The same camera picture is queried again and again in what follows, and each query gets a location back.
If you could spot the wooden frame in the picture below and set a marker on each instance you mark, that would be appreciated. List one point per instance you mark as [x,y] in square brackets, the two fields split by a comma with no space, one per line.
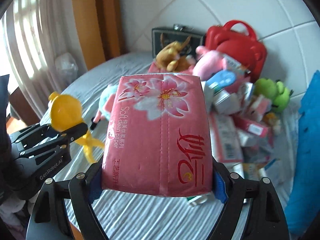
[99,28]

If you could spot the blue felt storage bin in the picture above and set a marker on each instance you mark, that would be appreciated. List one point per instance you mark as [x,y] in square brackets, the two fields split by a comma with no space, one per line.
[303,205]

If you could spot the green frog plush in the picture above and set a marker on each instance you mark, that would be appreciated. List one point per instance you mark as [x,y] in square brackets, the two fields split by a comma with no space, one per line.
[275,91]

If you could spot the dark green metal box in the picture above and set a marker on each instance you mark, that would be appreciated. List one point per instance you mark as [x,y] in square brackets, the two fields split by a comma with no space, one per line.
[163,36]

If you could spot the red bear handbag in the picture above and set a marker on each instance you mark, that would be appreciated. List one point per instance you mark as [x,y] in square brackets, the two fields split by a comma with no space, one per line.
[238,40]

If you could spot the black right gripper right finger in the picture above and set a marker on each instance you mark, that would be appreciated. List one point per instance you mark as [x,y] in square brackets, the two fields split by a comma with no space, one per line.
[265,218]

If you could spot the pink pig plush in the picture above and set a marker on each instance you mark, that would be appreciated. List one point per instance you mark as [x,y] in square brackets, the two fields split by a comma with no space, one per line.
[209,63]

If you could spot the brown plush toy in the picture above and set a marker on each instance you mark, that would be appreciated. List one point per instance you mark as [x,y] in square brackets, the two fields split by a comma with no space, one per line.
[169,59]

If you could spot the white sheer curtain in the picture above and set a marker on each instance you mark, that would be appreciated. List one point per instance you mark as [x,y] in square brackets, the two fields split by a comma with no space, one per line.
[40,49]

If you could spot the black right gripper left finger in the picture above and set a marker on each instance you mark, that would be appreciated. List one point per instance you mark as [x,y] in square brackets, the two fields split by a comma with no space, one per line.
[62,204]

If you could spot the pink tissue pack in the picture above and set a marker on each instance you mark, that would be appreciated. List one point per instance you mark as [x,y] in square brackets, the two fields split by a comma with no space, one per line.
[158,139]

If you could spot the yellow duck snowball clamp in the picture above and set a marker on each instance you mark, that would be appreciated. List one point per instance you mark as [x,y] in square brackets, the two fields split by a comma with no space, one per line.
[66,117]

